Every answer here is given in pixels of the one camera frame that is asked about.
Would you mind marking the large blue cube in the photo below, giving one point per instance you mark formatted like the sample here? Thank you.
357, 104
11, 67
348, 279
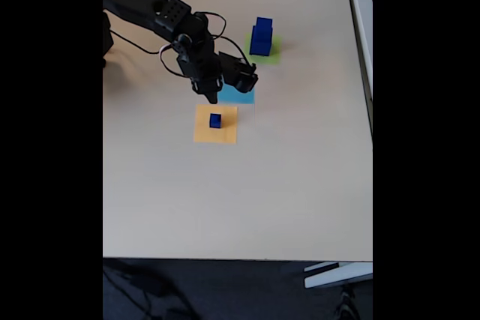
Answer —
260, 45

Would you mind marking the white desk with dark edge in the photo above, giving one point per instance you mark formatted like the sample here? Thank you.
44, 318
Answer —
362, 16

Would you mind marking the green paper square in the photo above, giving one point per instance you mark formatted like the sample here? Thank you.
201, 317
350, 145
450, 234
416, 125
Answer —
276, 54

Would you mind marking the medium blue cube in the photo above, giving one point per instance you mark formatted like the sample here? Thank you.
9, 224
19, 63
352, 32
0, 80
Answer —
264, 29

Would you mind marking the tiny blue cube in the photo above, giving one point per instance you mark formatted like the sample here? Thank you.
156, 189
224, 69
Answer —
214, 116

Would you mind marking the light blue paper square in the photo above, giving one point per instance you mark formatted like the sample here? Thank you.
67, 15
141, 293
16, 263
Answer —
240, 97

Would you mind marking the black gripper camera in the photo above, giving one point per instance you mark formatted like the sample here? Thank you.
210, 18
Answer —
250, 69

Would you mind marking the orange paper square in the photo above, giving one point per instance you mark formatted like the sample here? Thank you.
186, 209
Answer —
204, 134

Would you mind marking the small blue cube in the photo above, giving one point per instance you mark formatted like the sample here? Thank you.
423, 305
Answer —
215, 123

